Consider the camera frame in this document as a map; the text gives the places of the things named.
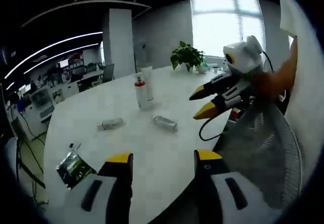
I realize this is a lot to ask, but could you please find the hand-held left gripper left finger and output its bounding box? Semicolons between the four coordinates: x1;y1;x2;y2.
63;152;134;224

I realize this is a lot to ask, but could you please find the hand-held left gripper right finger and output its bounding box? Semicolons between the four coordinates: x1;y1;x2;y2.
193;148;270;224

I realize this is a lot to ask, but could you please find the green skincare pouch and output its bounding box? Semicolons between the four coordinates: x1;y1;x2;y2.
55;149;98;191

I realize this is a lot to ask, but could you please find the square white skincare bottle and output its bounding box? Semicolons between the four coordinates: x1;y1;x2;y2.
153;114;179;133

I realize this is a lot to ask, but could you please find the long white skincare tube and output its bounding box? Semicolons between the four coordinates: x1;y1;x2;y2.
141;66;155;103

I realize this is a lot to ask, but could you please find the clear-capped white skincare bottle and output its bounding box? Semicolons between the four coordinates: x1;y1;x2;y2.
97;117;126;131

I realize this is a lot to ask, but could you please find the red-collared white skincare bottle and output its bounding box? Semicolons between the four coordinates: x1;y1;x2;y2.
134;73;153;111

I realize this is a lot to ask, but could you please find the person's right hand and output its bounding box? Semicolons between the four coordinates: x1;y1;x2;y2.
252;59;292;102

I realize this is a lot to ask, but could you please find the red orange box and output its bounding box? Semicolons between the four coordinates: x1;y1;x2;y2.
230;107;242;120

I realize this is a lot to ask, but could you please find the small teal white object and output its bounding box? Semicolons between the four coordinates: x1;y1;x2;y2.
196;62;218;75

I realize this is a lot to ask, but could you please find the green potted plant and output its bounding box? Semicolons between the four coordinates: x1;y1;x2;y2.
170;40;207;72

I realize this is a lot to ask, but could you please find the bright window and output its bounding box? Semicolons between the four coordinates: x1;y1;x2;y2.
191;0;266;59

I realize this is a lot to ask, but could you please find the person's white shirt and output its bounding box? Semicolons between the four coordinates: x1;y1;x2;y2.
277;0;323;164

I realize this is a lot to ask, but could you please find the white square pillar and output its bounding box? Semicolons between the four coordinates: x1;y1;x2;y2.
102;8;137;80

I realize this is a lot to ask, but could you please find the grey chair back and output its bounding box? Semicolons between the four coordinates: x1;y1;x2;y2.
102;63;115;83

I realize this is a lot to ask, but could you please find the white glass-front cabinet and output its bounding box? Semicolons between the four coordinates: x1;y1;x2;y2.
29;86;57;125

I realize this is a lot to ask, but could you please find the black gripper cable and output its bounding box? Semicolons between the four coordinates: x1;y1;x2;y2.
198;51;274;142

